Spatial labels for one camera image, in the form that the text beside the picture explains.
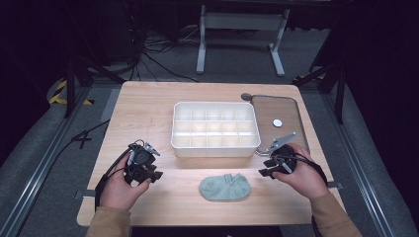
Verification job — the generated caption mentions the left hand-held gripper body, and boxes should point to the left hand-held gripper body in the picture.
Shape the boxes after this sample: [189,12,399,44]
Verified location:
[126,139,162,176]

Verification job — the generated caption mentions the yellow black floor tape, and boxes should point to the yellow black floor tape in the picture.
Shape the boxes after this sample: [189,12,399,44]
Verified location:
[48,79,96,107]

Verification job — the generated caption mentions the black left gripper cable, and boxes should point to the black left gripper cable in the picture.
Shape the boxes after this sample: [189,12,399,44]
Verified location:
[94,139,146,212]

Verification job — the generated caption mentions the white metal desk frame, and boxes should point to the white metal desk frame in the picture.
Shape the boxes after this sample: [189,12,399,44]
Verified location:
[196,4,292,78]

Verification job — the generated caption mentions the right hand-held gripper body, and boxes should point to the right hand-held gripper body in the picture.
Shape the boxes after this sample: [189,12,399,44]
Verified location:
[263,131,299,173]

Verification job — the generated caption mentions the person's right hand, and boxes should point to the person's right hand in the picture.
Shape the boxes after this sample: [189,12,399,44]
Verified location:
[271,142,331,200]

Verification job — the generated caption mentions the black floor cable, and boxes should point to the black floor cable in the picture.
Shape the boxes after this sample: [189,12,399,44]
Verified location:
[39,118,112,172]

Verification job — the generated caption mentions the black tripod stand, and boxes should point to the black tripod stand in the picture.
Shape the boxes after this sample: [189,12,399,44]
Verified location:
[292,60,348,125]
[62,48,126,119]

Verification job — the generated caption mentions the bundle of black floor cables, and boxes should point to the bundle of black floor cables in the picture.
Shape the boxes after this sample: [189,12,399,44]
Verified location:
[125,3,201,84]

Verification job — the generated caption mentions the person's left hand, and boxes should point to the person's left hand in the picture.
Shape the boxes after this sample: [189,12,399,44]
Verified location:
[99,153,153,212]

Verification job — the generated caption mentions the brown tray with lid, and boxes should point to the brown tray with lid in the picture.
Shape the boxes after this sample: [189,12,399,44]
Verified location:
[249,94,310,156]

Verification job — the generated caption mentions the white divided storage box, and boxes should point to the white divided storage box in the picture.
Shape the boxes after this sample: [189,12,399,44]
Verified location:
[170,101,262,159]

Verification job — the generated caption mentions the black tape mark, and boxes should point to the black tape mark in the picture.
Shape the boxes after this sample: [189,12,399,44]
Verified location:
[70,130,94,150]

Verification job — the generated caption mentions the grey-green sock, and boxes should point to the grey-green sock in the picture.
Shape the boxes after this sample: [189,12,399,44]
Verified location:
[198,173,252,202]

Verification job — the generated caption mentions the aluminium floor rail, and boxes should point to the aluminium floor rail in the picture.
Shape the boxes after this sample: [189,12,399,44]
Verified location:
[0,86,92,237]
[322,93,408,237]

